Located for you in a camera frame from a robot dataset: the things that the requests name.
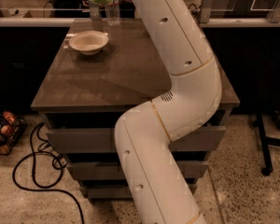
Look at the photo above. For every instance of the bottom grey drawer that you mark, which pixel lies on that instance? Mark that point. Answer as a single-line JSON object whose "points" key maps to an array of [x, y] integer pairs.
{"points": [[106, 192]]}

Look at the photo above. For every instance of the middle grey drawer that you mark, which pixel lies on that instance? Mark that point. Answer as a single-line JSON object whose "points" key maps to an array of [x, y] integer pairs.
{"points": [[113, 171]]}

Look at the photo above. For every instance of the black stand leg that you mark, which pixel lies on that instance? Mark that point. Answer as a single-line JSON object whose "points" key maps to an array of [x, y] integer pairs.
{"points": [[265, 142]]}

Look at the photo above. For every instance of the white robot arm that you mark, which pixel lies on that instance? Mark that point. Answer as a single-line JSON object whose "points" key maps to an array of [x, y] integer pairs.
{"points": [[143, 134]]}

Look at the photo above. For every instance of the white paper bowl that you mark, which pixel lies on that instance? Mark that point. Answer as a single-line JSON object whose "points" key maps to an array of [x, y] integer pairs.
{"points": [[89, 43]]}

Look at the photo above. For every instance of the grey drawer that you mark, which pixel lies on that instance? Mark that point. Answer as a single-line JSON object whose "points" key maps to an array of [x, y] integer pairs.
{"points": [[101, 140], [106, 192], [113, 171]]}

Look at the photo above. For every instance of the top grey drawer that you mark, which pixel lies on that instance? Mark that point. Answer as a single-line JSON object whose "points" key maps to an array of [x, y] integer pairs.
{"points": [[101, 140]]}

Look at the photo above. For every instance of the black wire basket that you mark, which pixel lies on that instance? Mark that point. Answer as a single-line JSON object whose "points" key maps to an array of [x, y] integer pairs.
{"points": [[11, 129]]}

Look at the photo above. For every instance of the clear plastic water bottle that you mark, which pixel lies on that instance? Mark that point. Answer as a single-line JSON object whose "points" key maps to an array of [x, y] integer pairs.
{"points": [[112, 13]]}

